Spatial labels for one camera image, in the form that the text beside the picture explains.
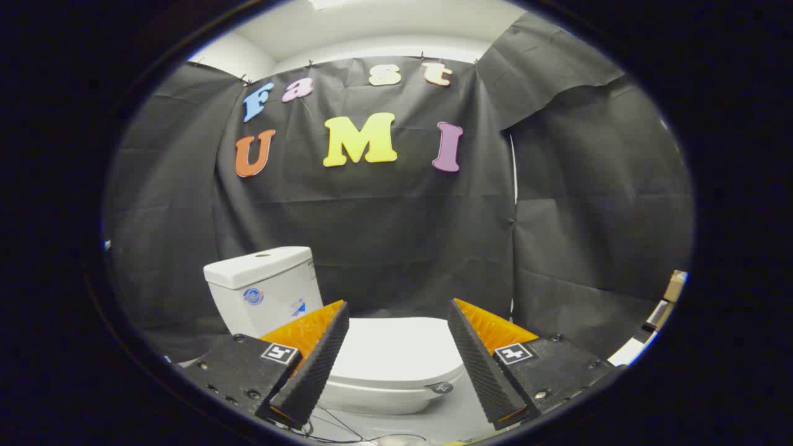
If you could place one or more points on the black backdrop cloth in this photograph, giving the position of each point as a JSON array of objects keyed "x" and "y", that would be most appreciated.
[{"x": 384, "y": 235}]

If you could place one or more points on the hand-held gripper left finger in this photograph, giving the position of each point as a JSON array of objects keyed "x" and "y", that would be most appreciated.
[{"x": 316, "y": 365}]

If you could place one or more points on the white toilet lid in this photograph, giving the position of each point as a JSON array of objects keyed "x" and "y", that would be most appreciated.
[{"x": 396, "y": 350}]

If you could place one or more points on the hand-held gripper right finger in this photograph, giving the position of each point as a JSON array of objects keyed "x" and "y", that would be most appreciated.
[{"x": 480, "y": 365}]

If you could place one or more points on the cardboard box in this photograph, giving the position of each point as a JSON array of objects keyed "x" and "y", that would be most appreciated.
[{"x": 675, "y": 286}]

